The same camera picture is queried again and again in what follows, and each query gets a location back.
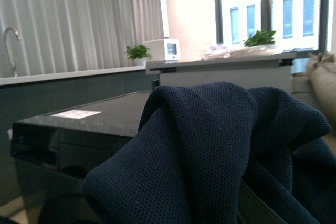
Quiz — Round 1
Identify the dark navy knit garment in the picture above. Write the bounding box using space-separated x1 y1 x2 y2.
83 82 335 223

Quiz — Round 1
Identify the grey front-load washing machine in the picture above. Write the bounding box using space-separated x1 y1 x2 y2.
10 90 287 224

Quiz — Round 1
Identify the white countertop appliance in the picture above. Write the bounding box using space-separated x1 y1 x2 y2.
142 38 181 61

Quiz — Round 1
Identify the small potted green plant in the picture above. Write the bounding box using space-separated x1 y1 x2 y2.
125 44 152 66

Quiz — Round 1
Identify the crumpled plastic bag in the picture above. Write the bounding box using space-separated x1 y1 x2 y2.
201 43 234 61

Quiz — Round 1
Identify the green plant by window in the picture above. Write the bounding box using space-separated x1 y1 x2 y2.
244 29 276 47

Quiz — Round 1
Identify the white pleated curtain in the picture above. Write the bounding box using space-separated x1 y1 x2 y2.
1 0 164 78

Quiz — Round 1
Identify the beige sofa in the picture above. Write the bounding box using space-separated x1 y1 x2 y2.
291 52 335 140

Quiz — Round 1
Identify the white kitchen counter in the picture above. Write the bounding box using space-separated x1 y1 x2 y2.
1 65 146 86

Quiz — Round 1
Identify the chrome kitchen faucet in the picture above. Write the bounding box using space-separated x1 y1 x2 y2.
3 27 22 77

